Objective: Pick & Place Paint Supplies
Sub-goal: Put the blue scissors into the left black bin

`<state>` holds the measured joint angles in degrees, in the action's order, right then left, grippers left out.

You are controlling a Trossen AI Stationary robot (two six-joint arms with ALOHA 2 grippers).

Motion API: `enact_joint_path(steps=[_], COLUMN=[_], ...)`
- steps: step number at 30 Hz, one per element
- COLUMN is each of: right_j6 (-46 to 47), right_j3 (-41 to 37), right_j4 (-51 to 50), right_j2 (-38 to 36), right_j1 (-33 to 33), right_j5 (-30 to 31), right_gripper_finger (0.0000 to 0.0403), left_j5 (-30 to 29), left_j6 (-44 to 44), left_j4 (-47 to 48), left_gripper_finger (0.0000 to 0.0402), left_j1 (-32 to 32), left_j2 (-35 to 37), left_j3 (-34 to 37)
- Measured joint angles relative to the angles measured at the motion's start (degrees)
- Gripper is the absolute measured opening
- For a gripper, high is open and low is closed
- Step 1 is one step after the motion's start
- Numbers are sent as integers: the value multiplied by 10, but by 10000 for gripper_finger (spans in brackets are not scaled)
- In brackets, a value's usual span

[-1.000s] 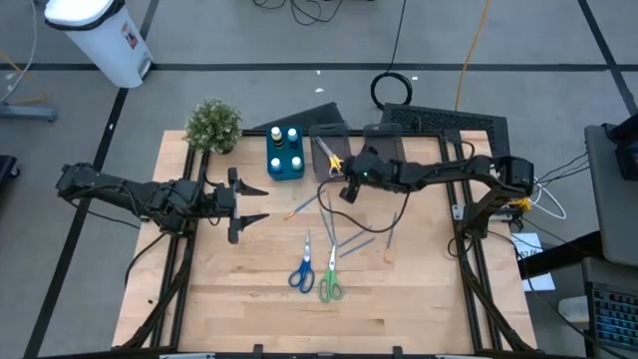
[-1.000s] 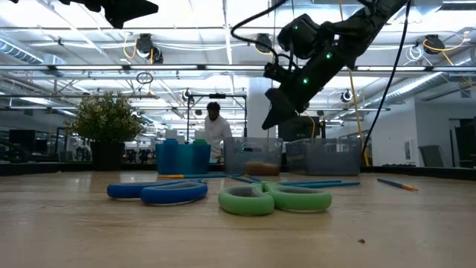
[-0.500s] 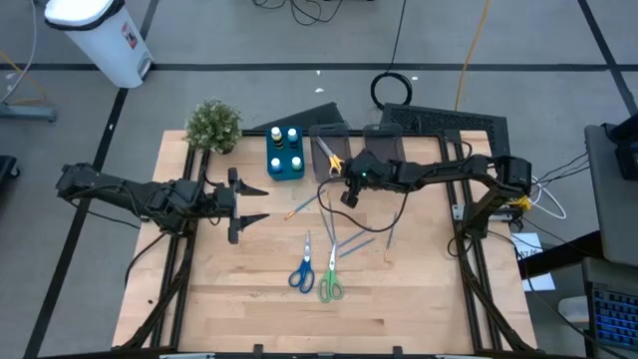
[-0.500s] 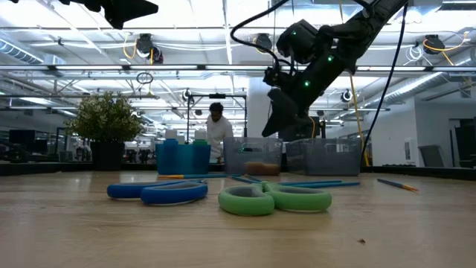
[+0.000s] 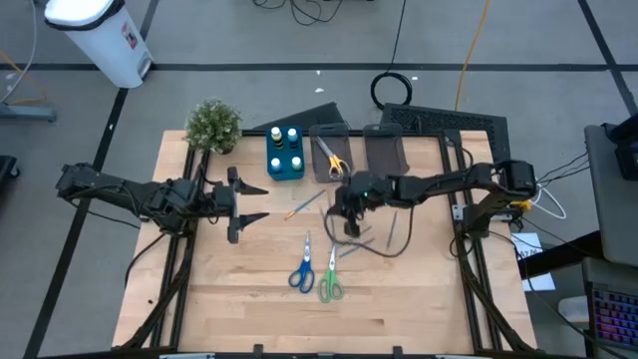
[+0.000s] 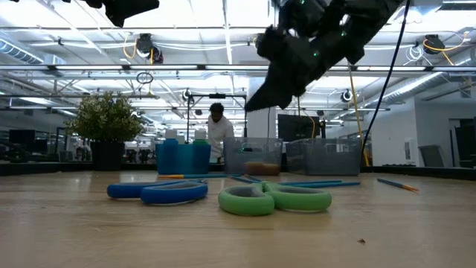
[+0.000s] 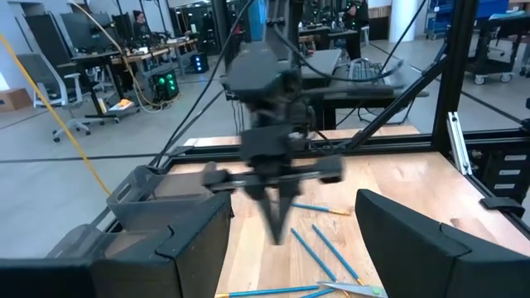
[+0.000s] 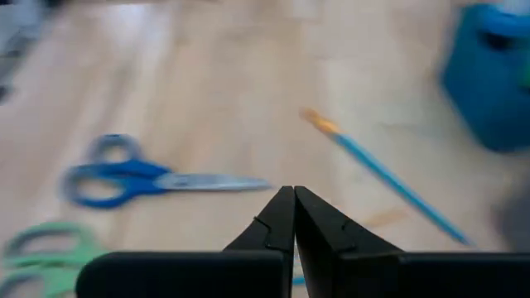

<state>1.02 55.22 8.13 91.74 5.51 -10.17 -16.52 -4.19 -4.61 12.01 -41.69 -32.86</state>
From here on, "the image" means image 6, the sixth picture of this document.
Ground person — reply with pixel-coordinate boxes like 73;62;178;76
206;102;236;165

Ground green paint bottle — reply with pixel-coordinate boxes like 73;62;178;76
193;128;209;147

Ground yellow cable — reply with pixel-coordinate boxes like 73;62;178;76
347;61;372;168

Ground blue plastic bin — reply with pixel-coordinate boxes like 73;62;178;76
155;138;212;176

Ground grey translucent plastic bin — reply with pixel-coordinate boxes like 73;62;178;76
222;136;284;177
284;136;364;177

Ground potted green plant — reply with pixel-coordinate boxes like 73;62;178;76
65;91;147;172

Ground green handled scissors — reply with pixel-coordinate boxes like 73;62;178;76
217;180;333;217

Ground blue handled scissors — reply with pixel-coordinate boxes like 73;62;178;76
106;179;210;206

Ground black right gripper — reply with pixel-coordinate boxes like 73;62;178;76
244;0;366;112

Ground black aluminium table frame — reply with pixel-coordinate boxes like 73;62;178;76
0;159;476;182

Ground blue paint bottle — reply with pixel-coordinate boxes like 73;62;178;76
163;128;180;147

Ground black cabinet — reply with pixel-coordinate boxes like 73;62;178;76
448;118;476;169

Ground grey chair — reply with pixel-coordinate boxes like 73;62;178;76
417;144;446;168

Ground dark hanging cable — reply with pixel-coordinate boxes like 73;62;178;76
361;0;411;152

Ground black monitor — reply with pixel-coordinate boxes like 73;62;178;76
277;113;324;143
7;129;37;152

